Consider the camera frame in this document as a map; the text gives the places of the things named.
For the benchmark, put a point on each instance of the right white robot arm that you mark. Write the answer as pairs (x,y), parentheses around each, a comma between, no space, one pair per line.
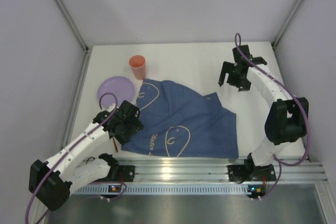
(285,122)

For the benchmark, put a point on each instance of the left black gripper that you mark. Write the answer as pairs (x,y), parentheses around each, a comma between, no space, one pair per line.
(128,128)

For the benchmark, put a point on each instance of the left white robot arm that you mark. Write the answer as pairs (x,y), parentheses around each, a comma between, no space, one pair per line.
(53,181)

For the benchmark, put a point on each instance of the purple plastic plate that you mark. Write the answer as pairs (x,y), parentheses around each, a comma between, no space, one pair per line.
(121,87)

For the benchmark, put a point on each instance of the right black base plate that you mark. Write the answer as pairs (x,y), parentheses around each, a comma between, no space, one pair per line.
(240,173)

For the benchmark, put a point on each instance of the blue embroidered cloth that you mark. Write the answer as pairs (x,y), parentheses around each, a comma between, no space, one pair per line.
(179,122)

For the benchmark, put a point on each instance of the aluminium mounting rail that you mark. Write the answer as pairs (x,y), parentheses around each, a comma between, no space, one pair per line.
(150,169)

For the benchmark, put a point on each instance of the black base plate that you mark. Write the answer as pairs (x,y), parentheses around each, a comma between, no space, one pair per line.
(124,173)
(240,173)

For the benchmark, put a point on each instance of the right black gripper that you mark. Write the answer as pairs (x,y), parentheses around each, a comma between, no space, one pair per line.
(237,71)

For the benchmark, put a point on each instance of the orange plastic cup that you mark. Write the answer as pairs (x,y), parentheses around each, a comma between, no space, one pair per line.
(137,64)

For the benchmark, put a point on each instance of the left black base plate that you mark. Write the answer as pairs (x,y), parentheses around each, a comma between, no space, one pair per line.
(124,173)

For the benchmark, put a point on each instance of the right aluminium corner post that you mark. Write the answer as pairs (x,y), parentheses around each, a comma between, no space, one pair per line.
(284,27)

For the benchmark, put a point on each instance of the left aluminium corner post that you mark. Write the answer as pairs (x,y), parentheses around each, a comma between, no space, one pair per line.
(69,20)

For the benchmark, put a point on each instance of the aluminium corner post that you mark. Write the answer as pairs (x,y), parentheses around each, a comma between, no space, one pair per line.
(284,27)
(69,20)

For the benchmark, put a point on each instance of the slotted cable duct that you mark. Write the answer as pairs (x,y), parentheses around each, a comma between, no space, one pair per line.
(169,189)

